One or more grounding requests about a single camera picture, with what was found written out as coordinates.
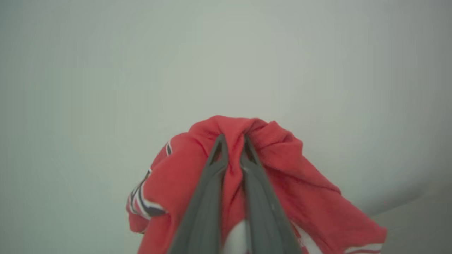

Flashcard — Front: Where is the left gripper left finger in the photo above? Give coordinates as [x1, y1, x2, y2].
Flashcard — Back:
[169, 133, 229, 254]

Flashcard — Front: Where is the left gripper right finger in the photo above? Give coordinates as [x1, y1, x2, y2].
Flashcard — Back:
[240, 135, 303, 254]

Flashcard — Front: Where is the red jersey with number print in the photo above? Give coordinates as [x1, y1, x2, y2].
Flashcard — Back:
[126, 115, 388, 254]

